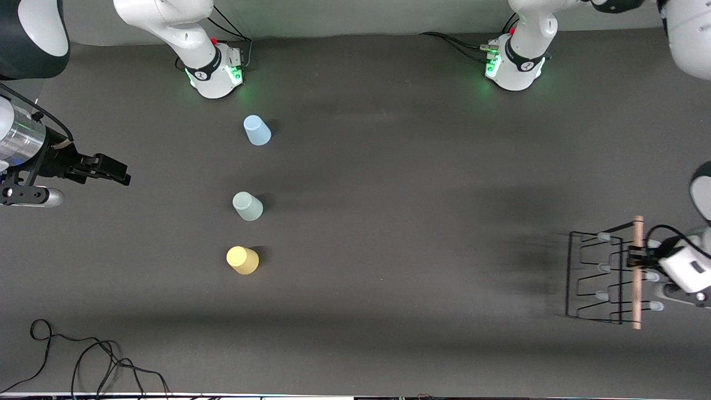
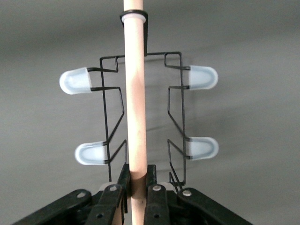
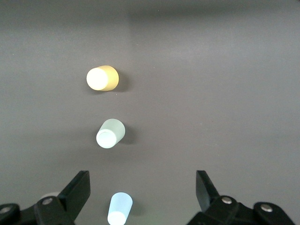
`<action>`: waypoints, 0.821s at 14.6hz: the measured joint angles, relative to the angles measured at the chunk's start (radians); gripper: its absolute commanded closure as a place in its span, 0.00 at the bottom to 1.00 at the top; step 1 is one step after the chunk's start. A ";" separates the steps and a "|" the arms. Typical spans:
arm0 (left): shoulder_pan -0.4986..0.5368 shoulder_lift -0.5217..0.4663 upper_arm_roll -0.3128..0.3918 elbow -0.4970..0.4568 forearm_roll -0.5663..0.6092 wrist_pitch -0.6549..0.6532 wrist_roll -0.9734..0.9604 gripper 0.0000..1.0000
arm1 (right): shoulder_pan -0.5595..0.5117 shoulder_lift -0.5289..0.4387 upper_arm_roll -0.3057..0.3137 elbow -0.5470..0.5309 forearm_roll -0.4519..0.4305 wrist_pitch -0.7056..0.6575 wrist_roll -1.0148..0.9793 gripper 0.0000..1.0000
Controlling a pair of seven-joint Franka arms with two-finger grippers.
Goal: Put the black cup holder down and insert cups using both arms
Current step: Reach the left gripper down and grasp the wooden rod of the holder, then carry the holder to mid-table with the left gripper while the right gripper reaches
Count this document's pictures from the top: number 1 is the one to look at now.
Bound yellow plastic cup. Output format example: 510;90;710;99
226;246;260;276

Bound pale green plastic cup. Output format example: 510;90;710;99
232;191;264;222

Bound black right arm base cable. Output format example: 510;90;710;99
207;4;254;72

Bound black cable loop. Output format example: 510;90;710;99
0;318;172;399

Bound black arm base cable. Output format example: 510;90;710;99
207;4;254;72
419;31;500;63

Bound black wire cup holder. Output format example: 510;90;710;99
564;215;665;331

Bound black left arm base cable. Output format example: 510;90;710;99
419;31;500;63

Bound light blue plastic cup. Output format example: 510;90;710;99
243;114;273;147

